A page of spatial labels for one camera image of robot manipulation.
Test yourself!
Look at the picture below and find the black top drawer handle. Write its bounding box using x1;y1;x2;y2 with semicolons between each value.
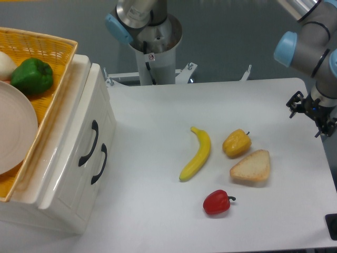
78;120;100;167

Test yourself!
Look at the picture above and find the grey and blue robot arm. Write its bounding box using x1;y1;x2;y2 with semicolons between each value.
105;1;336;137

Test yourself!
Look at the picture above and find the black lower drawer handle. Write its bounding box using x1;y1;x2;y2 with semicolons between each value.
91;143;108;185

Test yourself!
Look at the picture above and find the yellow banana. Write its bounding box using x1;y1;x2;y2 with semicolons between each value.
179;126;211;182

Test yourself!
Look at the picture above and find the red bell pepper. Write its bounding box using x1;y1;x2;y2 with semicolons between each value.
203;190;236;215

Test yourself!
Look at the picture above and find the white metal mounting frame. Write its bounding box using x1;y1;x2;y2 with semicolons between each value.
103;62;197;86

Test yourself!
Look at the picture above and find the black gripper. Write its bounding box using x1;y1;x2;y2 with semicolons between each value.
286;91;336;138

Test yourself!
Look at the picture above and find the black drawer handle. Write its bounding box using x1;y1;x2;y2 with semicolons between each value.
91;143;108;185
78;120;100;167

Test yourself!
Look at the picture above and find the white onion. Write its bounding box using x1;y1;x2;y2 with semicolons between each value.
0;52;17;81

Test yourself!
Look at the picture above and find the slice of bread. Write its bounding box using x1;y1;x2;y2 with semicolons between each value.
230;150;271;182

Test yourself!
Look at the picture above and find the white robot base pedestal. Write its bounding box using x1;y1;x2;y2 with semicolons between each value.
130;14;182;85

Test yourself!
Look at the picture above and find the yellow woven basket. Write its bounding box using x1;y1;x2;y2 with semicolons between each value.
1;27;77;202

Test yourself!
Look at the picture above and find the pink plate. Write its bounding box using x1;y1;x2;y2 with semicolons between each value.
1;82;38;174

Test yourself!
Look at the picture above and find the black object at table edge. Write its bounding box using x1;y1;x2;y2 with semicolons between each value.
325;213;337;241

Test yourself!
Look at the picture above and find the yellow bell pepper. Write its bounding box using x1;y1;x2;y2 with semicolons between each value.
222;129;252;158

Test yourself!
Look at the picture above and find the white drawer cabinet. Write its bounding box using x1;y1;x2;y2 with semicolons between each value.
0;54;117;236

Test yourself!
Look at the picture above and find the green bell pepper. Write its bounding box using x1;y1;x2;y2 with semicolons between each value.
11;58;53;95

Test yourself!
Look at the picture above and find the white drawer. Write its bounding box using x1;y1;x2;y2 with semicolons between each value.
38;64;116;234

